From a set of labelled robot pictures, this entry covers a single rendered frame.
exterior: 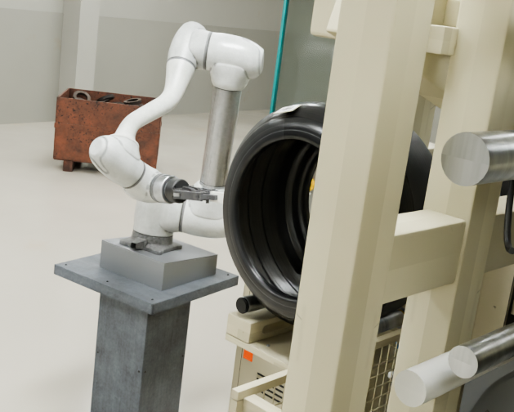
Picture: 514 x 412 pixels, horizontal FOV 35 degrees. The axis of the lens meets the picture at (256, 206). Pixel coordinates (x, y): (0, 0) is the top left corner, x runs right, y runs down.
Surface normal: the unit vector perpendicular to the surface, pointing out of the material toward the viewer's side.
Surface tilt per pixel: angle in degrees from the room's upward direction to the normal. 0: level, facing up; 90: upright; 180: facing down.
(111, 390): 90
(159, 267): 90
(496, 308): 90
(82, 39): 90
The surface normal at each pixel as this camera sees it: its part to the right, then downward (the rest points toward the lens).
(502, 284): -0.69, 0.09
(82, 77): 0.81, 0.24
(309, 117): -0.38, -0.65
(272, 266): 0.56, -0.57
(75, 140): 0.08, 0.25
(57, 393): 0.12, -0.96
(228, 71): -0.10, 0.47
